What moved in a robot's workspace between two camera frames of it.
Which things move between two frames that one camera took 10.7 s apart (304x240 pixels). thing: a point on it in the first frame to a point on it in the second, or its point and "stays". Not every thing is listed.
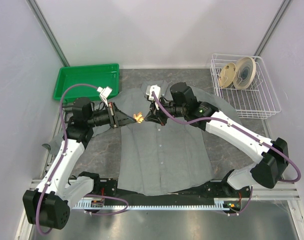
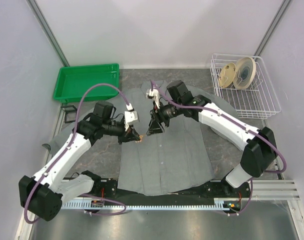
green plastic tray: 97,75 stays
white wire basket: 244,82 stays
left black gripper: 116,117 to 129,135
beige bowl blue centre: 245,73 stays
